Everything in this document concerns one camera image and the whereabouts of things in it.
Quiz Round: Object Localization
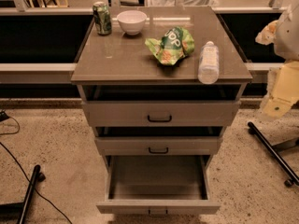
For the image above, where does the metal railing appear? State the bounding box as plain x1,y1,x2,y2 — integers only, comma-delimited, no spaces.
0,0,299,85

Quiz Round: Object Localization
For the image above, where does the grey drawer cabinet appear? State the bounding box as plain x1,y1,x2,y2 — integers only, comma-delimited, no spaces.
70,6,253,161

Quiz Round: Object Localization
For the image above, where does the black stand leg right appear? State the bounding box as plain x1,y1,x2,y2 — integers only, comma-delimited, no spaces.
248,122,299,188

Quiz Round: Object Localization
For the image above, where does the white bowl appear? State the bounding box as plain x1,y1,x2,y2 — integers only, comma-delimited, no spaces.
117,10,147,35

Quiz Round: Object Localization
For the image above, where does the grey bottom drawer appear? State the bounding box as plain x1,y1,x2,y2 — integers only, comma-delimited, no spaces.
97,155,220,217

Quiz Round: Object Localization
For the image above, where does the grey middle drawer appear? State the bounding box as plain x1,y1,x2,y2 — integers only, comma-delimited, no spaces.
95,127,222,156

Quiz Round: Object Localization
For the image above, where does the black stand leg left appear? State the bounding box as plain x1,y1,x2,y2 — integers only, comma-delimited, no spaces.
0,164,47,224

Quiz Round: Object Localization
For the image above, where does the grey top drawer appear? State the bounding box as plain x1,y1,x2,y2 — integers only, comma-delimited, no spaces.
82,85,239,127

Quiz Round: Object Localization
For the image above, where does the green soda can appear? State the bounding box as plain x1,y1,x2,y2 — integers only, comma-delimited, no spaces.
93,1,112,35

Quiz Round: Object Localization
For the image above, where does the black stand leg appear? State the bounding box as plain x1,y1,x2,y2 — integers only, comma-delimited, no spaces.
248,122,299,188
0,164,47,224

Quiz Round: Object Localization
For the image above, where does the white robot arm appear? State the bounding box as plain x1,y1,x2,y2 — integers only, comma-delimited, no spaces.
255,0,299,120

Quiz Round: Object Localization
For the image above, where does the clear plastic bottle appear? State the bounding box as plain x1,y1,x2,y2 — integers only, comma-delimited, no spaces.
198,41,220,84

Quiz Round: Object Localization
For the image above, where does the black floor cable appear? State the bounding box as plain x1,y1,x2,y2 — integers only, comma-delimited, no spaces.
0,110,73,224

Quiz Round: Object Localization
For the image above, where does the green crumpled chip bag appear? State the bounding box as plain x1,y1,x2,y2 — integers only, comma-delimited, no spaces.
145,27,195,65

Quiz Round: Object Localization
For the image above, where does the grey drawer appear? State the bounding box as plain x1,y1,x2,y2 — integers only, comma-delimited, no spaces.
82,85,239,127
97,155,220,217
95,127,222,156

